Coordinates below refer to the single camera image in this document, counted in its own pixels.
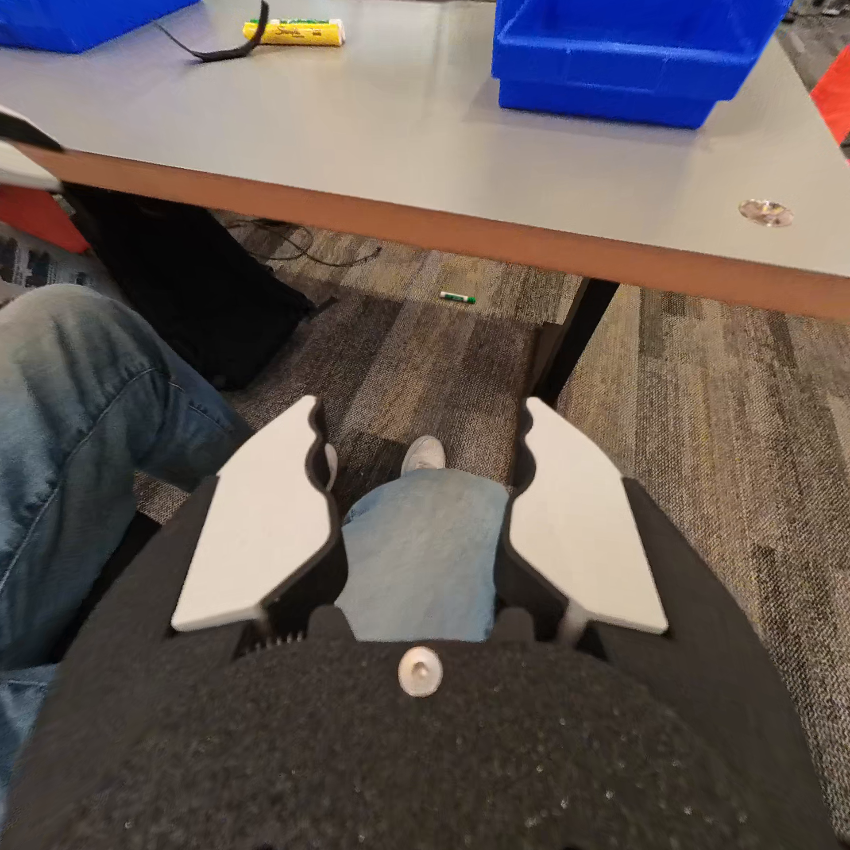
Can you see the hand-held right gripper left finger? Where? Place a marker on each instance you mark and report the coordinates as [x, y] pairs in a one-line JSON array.
[[259, 531]]

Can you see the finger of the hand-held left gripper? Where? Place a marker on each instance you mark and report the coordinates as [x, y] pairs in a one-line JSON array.
[[26, 166]]

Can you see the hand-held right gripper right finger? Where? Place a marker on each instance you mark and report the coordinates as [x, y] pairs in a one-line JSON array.
[[578, 531]]

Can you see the blue plastic bin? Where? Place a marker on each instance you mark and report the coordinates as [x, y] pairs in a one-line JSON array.
[[597, 73], [66, 26]]

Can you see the black desk leg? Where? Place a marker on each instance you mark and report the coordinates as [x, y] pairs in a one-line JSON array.
[[578, 332]]

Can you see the red object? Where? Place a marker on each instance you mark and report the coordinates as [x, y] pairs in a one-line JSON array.
[[33, 219], [837, 99]]

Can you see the white shoe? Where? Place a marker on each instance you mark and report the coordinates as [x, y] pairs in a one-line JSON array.
[[331, 465], [423, 455]]

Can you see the person's right leg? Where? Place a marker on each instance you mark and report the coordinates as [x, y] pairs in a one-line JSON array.
[[425, 544]]

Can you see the person's leg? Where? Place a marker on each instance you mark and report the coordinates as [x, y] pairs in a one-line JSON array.
[[425, 544], [79, 431]]

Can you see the person's left leg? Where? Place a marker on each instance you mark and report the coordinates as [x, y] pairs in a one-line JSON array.
[[79, 431]]

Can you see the black bag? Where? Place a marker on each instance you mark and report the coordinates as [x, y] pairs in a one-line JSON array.
[[186, 299]]

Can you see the green dry erase marker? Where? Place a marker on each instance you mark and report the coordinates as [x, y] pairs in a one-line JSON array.
[[458, 297]]

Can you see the yellow highlighter marker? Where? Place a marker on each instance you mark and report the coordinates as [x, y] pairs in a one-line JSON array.
[[292, 33]]

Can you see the clear round disc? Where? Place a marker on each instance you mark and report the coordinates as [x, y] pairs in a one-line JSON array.
[[765, 212]]

